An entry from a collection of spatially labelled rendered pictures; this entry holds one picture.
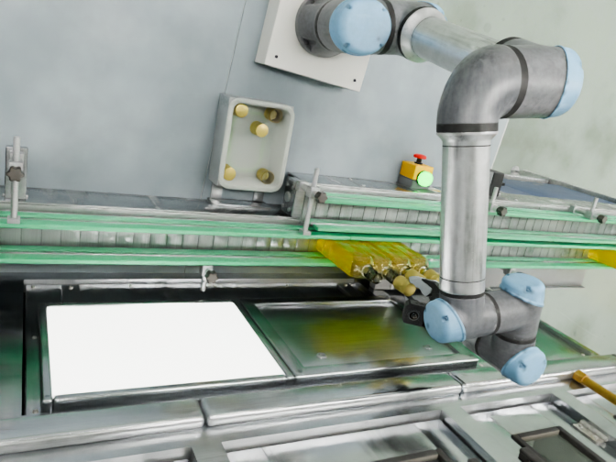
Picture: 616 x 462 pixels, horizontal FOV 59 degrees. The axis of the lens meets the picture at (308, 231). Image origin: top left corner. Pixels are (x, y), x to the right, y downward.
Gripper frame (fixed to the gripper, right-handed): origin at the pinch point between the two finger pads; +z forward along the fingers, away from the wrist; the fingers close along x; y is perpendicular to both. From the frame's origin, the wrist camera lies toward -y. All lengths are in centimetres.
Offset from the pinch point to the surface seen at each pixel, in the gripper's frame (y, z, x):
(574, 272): 102, 31, -9
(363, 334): -8.0, 1.9, -12.4
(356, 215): 2.1, 30.8, 7.8
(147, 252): -54, 28, -3
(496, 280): 63, 31, -12
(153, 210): -53, 31, 6
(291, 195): -17.9, 32.5, 11.6
